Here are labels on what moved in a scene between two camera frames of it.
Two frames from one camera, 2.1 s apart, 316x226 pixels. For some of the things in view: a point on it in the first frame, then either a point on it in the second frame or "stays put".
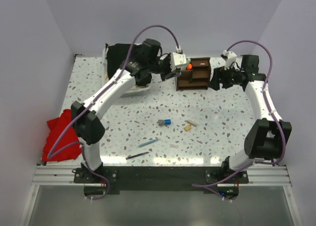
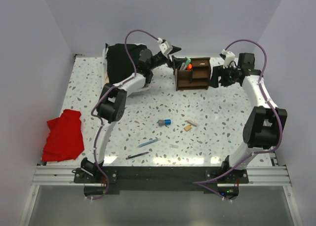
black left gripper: (169, 74) to (177, 61)
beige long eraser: (193, 123) stays put
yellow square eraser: (187, 128) stays put
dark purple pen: (144, 153) stays put
